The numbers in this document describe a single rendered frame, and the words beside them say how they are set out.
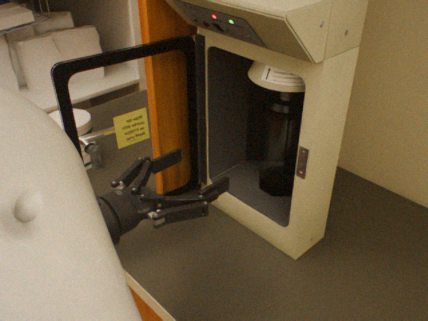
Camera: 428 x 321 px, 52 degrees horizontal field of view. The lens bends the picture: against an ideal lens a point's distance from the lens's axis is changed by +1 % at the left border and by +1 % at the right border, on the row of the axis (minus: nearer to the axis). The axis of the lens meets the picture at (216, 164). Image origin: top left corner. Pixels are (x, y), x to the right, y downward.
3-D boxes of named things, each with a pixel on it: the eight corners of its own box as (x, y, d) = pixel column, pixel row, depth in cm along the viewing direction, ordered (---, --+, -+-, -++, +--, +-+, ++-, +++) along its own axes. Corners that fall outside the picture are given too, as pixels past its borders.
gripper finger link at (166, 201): (139, 192, 75) (138, 197, 74) (204, 191, 75) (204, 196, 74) (141, 210, 77) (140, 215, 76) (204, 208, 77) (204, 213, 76)
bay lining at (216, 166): (270, 145, 126) (281, 21, 106) (348, 183, 110) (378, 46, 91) (208, 178, 112) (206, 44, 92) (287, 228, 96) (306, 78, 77)
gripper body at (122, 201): (118, 212, 68) (166, 187, 73) (90, 188, 73) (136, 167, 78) (124, 247, 72) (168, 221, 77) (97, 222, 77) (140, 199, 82)
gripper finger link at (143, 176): (140, 208, 77) (132, 208, 77) (152, 172, 86) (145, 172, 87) (138, 191, 75) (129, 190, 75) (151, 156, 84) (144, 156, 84)
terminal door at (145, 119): (198, 186, 114) (194, 34, 91) (87, 234, 99) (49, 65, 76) (196, 185, 114) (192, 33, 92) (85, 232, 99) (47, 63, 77)
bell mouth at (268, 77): (283, 54, 102) (285, 31, 99) (349, 75, 92) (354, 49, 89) (230, 74, 92) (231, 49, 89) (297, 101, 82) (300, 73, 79)
